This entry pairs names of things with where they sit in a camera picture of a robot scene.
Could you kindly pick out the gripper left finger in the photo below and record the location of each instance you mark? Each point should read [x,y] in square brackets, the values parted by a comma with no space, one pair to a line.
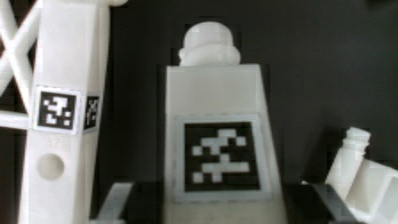
[131,204]

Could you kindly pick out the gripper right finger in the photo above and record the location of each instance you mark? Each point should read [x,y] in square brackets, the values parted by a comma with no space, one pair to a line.
[314,205]

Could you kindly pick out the white chair seat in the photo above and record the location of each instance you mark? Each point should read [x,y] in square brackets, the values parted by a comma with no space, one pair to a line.
[364,181]

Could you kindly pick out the white chair leg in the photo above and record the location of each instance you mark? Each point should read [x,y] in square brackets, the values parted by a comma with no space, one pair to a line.
[222,184]

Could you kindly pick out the white chair back frame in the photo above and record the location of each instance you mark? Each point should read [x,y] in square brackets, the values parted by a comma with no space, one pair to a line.
[53,65]

